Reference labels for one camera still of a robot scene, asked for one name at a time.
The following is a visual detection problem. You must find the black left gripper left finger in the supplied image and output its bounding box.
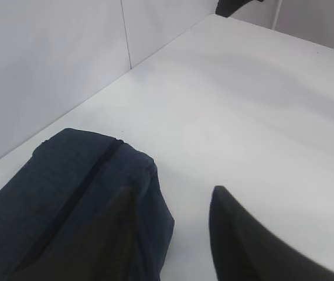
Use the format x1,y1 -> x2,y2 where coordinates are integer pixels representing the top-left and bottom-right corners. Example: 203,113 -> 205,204
10,187 -> 137,280

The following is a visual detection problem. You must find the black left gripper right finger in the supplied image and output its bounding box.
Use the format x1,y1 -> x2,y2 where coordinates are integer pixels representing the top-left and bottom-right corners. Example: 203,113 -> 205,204
209,186 -> 334,280

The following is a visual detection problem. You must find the dark blue lunch bag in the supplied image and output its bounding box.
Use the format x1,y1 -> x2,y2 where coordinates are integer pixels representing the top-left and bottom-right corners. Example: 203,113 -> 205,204
0,128 -> 174,280

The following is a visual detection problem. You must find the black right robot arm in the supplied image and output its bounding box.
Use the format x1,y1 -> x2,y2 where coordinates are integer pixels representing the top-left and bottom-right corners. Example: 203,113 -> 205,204
215,0 -> 253,18

